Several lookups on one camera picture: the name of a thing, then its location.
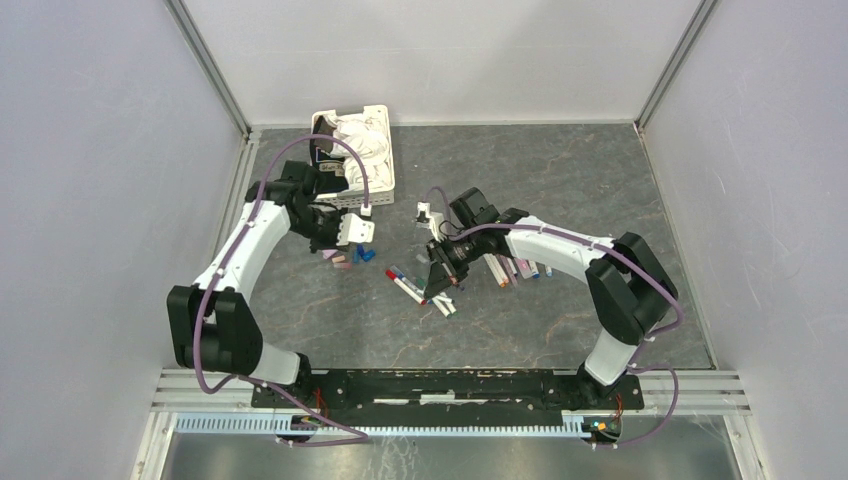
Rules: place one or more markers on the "black printed shirt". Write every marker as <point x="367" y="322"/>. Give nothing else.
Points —
<point x="331" y="168"/>

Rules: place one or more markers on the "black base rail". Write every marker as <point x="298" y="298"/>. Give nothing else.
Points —
<point x="461" y="397"/>

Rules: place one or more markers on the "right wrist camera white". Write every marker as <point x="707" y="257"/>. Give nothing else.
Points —
<point x="429" y="220"/>

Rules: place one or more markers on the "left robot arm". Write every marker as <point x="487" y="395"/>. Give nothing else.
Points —
<point x="211" y="323"/>

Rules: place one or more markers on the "orange cap marker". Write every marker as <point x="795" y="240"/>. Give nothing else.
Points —
<point x="497" y="270"/>

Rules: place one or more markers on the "white crumpled cloth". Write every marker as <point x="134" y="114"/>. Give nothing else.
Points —
<point x="368" y="136"/>

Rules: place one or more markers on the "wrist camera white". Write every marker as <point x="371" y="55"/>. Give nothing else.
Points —
<point x="355" y="230"/>
<point x="429" y="220"/>

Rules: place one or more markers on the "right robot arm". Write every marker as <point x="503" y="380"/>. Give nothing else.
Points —
<point x="630" y="290"/>

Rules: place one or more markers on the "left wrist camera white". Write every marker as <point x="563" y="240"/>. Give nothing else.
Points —
<point x="355" y="230"/>

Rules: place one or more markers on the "white plastic basket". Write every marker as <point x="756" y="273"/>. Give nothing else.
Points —
<point x="354" y="156"/>

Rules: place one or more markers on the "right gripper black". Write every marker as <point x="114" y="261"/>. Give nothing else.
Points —
<point x="444" y="272"/>

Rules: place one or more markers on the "red cap marker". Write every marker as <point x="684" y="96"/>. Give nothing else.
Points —
<point x="403" y="286"/>

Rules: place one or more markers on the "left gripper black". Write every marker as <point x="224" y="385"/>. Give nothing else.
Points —
<point x="331" y="243"/>

